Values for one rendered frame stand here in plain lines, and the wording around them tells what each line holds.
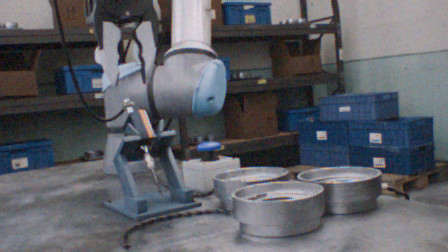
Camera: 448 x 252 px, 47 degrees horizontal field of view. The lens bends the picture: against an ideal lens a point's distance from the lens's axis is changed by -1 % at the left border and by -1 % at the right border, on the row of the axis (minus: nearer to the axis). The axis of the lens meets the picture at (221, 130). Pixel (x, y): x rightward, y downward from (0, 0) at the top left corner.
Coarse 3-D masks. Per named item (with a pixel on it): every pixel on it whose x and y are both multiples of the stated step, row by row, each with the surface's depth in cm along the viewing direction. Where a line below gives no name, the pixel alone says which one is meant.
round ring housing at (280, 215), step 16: (240, 192) 62; (256, 192) 64; (272, 192) 64; (288, 192) 63; (304, 192) 62; (320, 192) 56; (240, 208) 57; (256, 208) 55; (272, 208) 54; (288, 208) 54; (304, 208) 55; (320, 208) 56; (240, 224) 59; (256, 224) 55; (272, 224) 54; (288, 224) 54; (304, 224) 56
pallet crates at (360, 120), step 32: (352, 96) 438; (384, 96) 457; (320, 128) 471; (352, 128) 440; (384, 128) 416; (416, 128) 407; (320, 160) 476; (352, 160) 445; (384, 160) 419; (416, 160) 407; (384, 192) 401
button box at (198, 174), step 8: (192, 160) 87; (200, 160) 86; (208, 160) 84; (216, 160) 85; (224, 160) 84; (232, 160) 84; (184, 168) 87; (192, 168) 84; (200, 168) 82; (208, 168) 82; (216, 168) 82; (224, 168) 83; (232, 168) 84; (184, 176) 87; (192, 176) 84; (200, 176) 82; (208, 176) 82; (192, 184) 85; (200, 184) 82; (208, 184) 82
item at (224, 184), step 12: (252, 168) 77; (264, 168) 76; (276, 168) 75; (216, 180) 70; (228, 180) 75; (240, 180) 74; (252, 180) 67; (264, 180) 67; (276, 180) 68; (288, 180) 71; (216, 192) 70; (228, 192) 68; (228, 204) 69
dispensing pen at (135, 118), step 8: (128, 104) 78; (128, 112) 78; (136, 112) 76; (128, 120) 76; (136, 120) 75; (136, 128) 74; (144, 128) 75; (144, 136) 74; (144, 144) 75; (144, 152) 74; (144, 160) 74; (152, 160) 74; (152, 168) 73; (160, 192) 72
